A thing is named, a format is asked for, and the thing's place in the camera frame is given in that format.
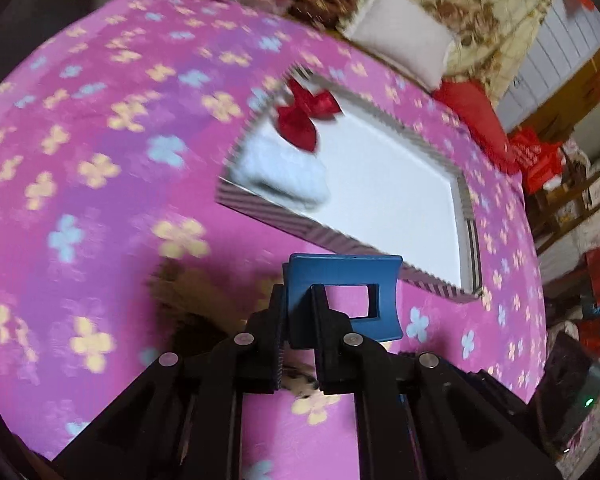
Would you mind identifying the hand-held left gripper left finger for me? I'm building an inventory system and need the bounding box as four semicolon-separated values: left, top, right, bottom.
52;284;288;480

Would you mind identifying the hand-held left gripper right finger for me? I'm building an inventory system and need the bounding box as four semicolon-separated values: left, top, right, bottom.
311;284;565;480

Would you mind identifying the blue hair claw clip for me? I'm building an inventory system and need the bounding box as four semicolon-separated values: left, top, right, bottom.
282;253;405;350

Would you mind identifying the brown ribbon hair bow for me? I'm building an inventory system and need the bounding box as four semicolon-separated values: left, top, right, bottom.
150;260;327;402

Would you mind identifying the striped tray with white inside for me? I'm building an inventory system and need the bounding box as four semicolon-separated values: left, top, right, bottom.
215;62;485;306

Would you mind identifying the white fluffy scrunchie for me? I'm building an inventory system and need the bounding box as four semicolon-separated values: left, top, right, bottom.
229;132;331;211

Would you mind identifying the wooden chair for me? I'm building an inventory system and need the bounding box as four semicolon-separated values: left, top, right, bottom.
530;155;600;256

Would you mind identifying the pink floral bedsheet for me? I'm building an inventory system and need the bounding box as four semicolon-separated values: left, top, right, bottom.
0;0;547;480

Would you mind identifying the red velvet hair bow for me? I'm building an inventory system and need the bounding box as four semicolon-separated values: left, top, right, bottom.
275;79;343;152

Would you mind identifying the red shopping bag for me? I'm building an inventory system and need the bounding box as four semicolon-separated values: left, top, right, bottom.
507;127;566;196

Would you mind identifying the red ruffled pillow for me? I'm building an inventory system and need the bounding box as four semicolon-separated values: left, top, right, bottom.
432;80;523;176

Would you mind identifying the white pillow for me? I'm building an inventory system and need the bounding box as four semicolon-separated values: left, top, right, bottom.
342;0;456;92

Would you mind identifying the cream and brown floral quilt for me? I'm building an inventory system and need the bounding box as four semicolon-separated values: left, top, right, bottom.
285;0;556;101

